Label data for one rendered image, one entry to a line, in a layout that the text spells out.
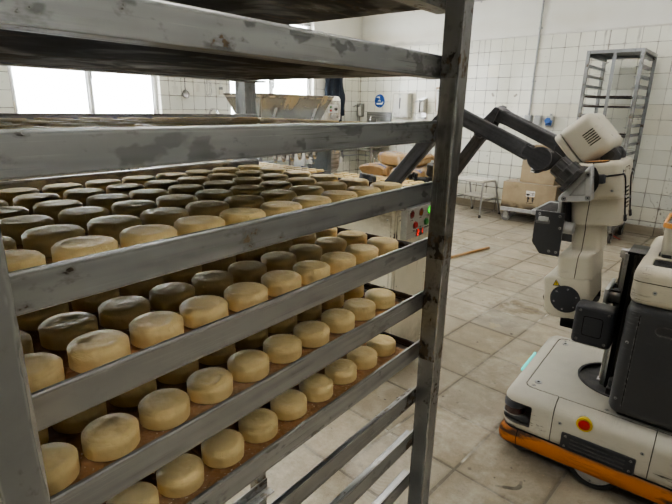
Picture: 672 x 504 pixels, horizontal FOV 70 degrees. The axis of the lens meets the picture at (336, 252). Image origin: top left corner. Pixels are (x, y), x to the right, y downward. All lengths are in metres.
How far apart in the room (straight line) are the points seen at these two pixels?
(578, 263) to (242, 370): 1.53
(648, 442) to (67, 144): 1.83
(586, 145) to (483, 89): 4.92
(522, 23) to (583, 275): 4.98
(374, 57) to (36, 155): 0.39
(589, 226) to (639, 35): 4.40
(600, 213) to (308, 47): 1.54
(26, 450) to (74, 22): 0.28
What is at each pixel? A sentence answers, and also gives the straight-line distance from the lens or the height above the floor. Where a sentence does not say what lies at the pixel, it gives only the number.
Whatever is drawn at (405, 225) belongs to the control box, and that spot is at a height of 0.77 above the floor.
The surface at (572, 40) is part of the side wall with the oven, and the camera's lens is 6.39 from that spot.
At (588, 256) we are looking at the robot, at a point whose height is 0.77.
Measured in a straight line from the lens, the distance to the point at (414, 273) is 2.37.
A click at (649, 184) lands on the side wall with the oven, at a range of 6.12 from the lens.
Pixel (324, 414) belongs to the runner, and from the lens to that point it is 0.67.
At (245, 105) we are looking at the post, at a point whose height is 1.26.
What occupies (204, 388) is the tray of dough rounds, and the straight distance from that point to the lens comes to 0.56.
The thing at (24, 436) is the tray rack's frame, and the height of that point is 1.06.
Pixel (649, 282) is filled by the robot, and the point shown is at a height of 0.77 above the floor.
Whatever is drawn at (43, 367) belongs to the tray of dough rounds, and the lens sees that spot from 0.46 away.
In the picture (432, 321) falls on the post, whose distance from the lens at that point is 0.82.
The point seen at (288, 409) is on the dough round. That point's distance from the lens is 0.67.
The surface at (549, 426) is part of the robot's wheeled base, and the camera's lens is 1.99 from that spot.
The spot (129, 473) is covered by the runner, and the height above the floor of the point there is 0.96.
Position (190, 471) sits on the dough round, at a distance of 0.60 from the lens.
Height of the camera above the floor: 1.26
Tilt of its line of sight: 17 degrees down
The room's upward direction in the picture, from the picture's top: 1 degrees clockwise
